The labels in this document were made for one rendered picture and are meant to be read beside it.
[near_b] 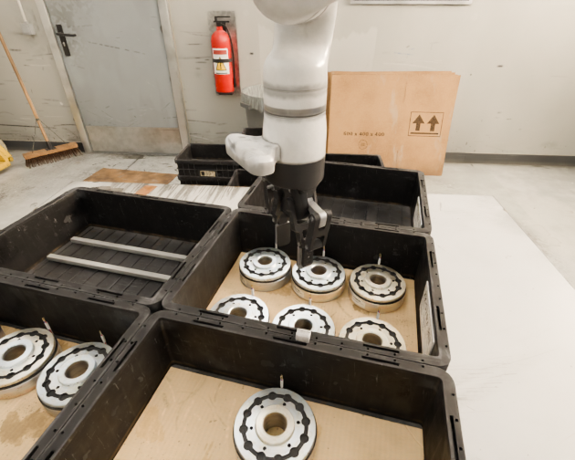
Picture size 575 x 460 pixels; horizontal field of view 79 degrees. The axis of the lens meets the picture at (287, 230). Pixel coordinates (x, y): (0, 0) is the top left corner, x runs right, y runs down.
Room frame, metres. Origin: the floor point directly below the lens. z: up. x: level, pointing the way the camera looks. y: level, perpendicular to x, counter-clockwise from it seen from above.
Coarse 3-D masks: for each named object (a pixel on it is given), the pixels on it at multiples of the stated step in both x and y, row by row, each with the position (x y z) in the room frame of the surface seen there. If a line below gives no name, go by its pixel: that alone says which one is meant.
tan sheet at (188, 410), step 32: (160, 384) 0.30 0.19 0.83; (192, 384) 0.30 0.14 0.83; (224, 384) 0.30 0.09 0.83; (160, 416) 0.26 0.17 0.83; (192, 416) 0.26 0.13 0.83; (224, 416) 0.26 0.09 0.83; (320, 416) 0.26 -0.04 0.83; (352, 416) 0.26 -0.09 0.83; (128, 448) 0.22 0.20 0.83; (160, 448) 0.22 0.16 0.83; (192, 448) 0.22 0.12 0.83; (224, 448) 0.22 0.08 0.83; (320, 448) 0.22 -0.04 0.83; (352, 448) 0.22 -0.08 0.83; (384, 448) 0.22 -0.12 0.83; (416, 448) 0.22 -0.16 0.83
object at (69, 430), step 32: (160, 320) 0.34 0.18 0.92; (192, 320) 0.33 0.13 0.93; (128, 352) 0.28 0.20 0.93; (320, 352) 0.28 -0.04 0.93; (352, 352) 0.28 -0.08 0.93; (96, 384) 0.24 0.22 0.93; (448, 384) 0.24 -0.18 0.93; (448, 416) 0.20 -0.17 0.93; (64, 448) 0.17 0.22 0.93; (448, 448) 0.17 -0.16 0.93
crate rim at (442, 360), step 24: (264, 216) 0.62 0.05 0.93; (216, 240) 0.53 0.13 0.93; (432, 240) 0.53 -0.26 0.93; (192, 264) 0.46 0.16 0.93; (432, 264) 0.47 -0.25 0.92; (432, 288) 0.40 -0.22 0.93; (192, 312) 0.35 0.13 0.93; (216, 312) 0.35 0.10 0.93; (312, 336) 0.31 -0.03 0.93; (336, 336) 0.31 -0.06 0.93; (408, 360) 0.27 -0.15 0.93; (432, 360) 0.27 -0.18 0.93
